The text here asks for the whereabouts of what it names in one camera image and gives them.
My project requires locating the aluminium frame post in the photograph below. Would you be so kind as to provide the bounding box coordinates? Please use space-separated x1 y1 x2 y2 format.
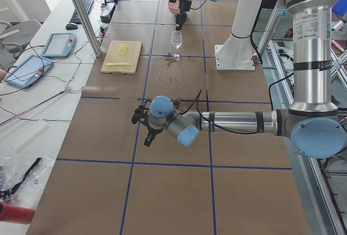
72 0 102 57

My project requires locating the bamboo cutting board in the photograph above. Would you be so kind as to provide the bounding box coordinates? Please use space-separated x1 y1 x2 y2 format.
100 41 142 74

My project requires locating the yellow plastic knife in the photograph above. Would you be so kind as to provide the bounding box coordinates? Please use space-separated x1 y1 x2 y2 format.
106 62 131 67

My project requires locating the black computer mouse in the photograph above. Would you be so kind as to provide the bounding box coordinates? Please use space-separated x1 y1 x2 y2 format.
65 23 78 30

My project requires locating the reacher grabber stick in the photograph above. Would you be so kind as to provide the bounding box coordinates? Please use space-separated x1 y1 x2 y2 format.
0 85 84 127

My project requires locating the pink bowl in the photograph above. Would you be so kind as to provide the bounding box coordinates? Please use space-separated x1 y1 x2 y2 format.
168 0 181 16

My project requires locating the clear plastic bag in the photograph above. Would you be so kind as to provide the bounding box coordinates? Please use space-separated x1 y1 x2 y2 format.
1 156 55 195

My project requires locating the black keyboard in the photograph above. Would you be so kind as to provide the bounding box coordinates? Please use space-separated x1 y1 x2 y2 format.
69 0 95 25

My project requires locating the blue teach pendant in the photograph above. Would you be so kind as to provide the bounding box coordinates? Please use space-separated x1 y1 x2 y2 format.
4 55 53 88
41 33 76 59

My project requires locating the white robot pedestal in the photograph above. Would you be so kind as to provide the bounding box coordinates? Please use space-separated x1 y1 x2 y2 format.
215 0 262 70

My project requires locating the blue teach pendant near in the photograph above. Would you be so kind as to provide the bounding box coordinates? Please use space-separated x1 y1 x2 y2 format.
4 55 53 88

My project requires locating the red fire extinguisher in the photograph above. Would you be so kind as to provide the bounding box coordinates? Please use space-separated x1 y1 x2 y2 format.
0 203 35 224

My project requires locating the black strap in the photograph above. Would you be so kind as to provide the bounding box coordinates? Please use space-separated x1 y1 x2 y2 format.
8 157 43 195

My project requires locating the steel double jigger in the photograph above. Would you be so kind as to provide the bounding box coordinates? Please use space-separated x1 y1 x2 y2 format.
173 98 182 106

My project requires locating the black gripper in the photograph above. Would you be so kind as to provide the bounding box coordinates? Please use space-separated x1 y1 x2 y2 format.
176 0 192 30
144 122 163 146

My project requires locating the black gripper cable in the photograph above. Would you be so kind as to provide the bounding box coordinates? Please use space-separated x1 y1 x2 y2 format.
178 88 261 135

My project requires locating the clear wine glass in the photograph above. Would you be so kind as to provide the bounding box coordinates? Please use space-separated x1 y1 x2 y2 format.
171 31 183 61

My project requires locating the blue teach pendant far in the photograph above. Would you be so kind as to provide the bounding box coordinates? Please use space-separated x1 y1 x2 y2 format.
41 33 76 59

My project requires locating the blue storage bin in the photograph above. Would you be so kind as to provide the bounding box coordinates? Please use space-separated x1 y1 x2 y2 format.
332 0 347 16

